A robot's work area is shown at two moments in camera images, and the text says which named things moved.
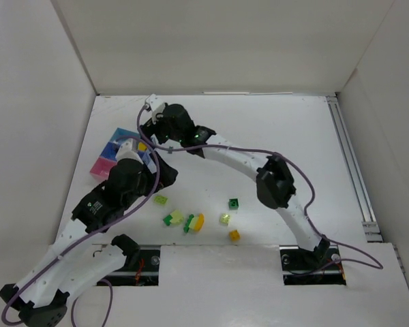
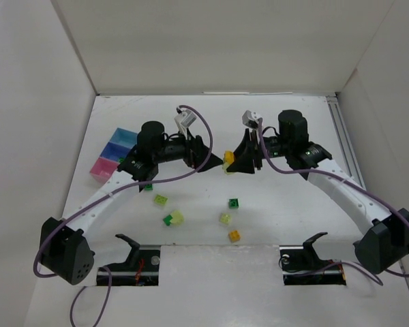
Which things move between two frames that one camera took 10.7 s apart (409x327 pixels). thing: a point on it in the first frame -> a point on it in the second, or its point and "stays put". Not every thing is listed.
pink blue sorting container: [103, 165] stays put
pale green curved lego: [193, 222] -> [224, 166]
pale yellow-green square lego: [225, 218] stays put
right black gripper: [150, 125] -> [254, 153]
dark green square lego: [233, 204] stays put
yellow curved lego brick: [200, 222] -> [229, 157]
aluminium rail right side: [371, 226] stays put
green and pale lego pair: [176, 217] stays put
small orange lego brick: [234, 236] stays put
